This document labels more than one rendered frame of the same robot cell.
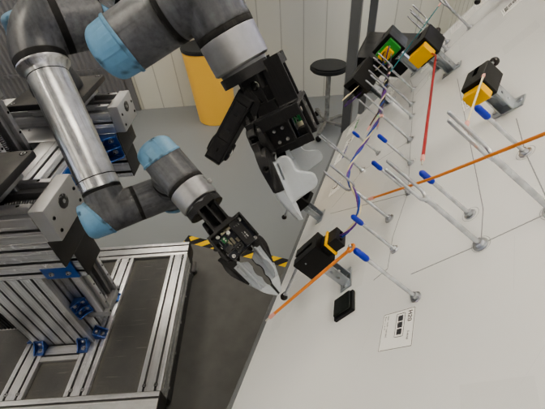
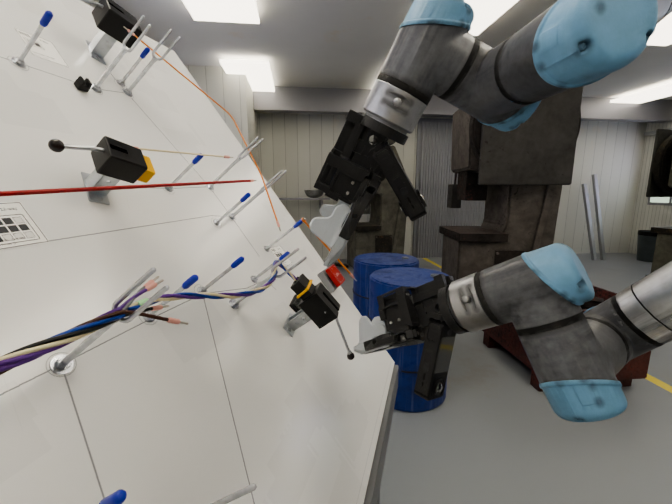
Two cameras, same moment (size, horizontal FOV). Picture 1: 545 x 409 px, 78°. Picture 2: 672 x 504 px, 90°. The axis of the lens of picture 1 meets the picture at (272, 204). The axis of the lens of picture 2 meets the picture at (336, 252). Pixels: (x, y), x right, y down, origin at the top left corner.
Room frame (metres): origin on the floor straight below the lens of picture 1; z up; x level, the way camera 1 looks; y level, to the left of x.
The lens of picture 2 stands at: (0.91, -0.10, 1.32)
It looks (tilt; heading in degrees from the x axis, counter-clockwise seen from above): 10 degrees down; 173
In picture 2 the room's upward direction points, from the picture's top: straight up
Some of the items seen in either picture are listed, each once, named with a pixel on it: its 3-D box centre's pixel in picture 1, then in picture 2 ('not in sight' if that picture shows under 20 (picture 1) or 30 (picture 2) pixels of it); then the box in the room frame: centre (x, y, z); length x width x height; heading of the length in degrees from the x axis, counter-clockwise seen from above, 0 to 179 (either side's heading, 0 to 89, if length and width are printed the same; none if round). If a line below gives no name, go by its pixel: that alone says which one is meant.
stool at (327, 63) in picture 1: (324, 97); not in sight; (2.83, -0.53, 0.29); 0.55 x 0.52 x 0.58; 173
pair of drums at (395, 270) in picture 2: not in sight; (395, 317); (-1.37, 0.62, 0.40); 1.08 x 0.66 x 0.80; 167
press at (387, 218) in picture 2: not in sight; (369, 200); (-4.77, 1.18, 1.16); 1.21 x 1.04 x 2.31; 89
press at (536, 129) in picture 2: not in sight; (490, 189); (-2.72, 2.10, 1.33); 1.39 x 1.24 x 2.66; 88
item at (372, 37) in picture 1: (401, 53); not in sight; (1.39, -0.57, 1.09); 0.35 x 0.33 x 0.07; 157
